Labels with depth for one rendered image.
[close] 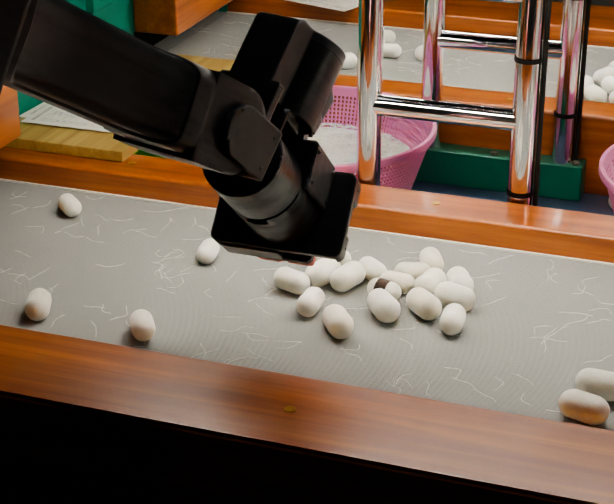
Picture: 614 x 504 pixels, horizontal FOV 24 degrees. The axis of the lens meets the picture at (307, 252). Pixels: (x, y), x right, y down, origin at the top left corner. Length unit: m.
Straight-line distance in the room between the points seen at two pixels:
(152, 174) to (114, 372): 0.40
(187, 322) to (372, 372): 0.17
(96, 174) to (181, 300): 0.26
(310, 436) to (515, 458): 0.14
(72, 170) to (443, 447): 0.62
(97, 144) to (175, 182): 0.11
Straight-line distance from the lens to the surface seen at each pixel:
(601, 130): 1.63
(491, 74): 1.84
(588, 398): 1.06
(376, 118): 1.39
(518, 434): 1.01
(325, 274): 1.24
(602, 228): 1.33
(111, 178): 1.45
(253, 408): 1.03
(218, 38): 1.98
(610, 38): 1.97
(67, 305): 1.24
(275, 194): 0.98
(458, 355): 1.15
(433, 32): 1.61
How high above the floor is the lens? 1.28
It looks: 24 degrees down
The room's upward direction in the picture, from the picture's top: straight up
